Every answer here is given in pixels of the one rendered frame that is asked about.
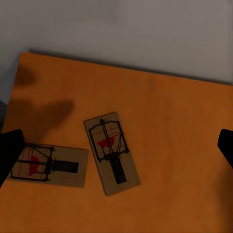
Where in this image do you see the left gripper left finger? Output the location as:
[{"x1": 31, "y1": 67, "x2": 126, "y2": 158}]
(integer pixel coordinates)
[{"x1": 0, "y1": 129, "x2": 25, "y2": 187}]

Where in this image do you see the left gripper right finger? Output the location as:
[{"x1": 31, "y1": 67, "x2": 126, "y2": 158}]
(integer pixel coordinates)
[{"x1": 217, "y1": 129, "x2": 233, "y2": 168}]

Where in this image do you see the mousetrap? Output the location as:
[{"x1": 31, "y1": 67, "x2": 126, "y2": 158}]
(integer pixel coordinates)
[
  {"x1": 5, "y1": 143, "x2": 89, "y2": 188},
  {"x1": 85, "y1": 112, "x2": 141, "y2": 197}
]

